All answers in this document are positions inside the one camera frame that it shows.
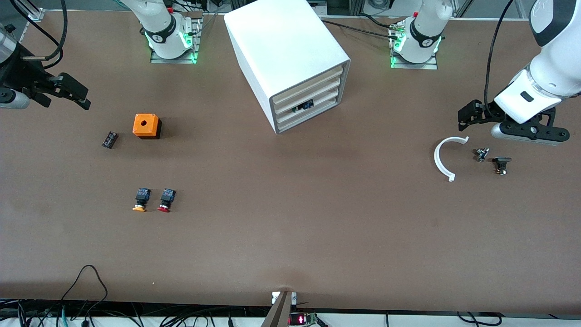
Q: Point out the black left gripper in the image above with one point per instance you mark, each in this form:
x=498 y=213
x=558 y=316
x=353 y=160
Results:
x=482 y=113

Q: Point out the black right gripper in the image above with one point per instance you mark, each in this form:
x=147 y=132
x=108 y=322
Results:
x=18 y=75

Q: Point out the red mushroom push button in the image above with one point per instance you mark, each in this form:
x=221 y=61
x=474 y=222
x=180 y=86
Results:
x=167 y=196

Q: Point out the white drawer with dividers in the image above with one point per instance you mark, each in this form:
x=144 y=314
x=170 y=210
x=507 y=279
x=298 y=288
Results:
x=327 y=98

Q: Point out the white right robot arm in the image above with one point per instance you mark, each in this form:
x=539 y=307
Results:
x=159 y=22

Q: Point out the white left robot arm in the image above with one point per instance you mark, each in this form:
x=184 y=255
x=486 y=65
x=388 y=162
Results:
x=553 y=68

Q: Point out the yellow mushroom push button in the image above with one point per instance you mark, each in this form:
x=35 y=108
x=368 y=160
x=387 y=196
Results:
x=142 y=196

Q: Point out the white drawer cabinet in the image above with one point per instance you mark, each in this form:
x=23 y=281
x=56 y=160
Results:
x=281 y=41

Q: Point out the white curved plastic arc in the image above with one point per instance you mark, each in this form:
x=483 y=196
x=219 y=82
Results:
x=436 y=159

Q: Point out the small black circuit module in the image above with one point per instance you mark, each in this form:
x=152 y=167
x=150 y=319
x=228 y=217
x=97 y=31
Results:
x=110 y=140

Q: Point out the aluminium profile bar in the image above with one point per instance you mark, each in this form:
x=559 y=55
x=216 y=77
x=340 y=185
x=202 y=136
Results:
x=34 y=13

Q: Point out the small device red display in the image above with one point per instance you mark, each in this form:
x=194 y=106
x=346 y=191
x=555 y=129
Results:
x=299 y=320

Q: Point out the small metal switch part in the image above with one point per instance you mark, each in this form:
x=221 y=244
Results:
x=481 y=155

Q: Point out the small black switch part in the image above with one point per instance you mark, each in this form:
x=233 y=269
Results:
x=501 y=160

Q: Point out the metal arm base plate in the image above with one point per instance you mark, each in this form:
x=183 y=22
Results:
x=413 y=66
x=172 y=60

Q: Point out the orange button enclosure box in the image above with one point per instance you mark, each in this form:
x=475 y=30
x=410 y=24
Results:
x=152 y=124

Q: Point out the brown camera mount bar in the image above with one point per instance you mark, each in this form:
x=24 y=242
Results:
x=278 y=313

